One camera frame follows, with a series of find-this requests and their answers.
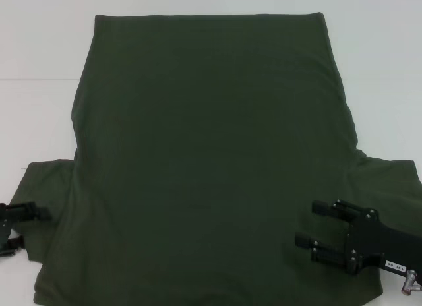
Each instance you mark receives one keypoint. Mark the dark green t-shirt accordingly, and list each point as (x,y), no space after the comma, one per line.
(214,121)

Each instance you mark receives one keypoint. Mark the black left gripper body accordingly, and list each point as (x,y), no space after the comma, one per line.
(5,227)

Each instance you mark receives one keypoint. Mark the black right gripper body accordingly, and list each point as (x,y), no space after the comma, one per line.
(372,241)

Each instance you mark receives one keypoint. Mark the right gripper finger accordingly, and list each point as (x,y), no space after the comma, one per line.
(320,208)
(328,256)

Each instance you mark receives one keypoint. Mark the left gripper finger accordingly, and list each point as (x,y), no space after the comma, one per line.
(16,243)
(33,212)

